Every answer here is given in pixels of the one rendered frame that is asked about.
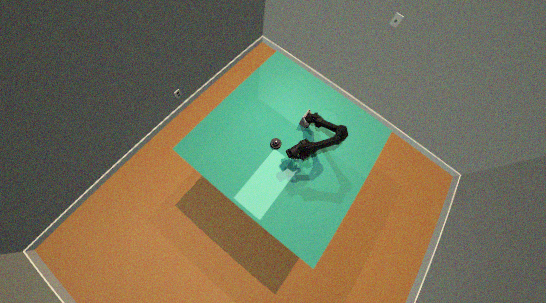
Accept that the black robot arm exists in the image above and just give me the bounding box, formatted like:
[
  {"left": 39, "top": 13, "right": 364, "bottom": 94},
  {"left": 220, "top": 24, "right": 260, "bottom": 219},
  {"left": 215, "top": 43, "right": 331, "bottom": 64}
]
[{"left": 288, "top": 112, "right": 348, "bottom": 160}]

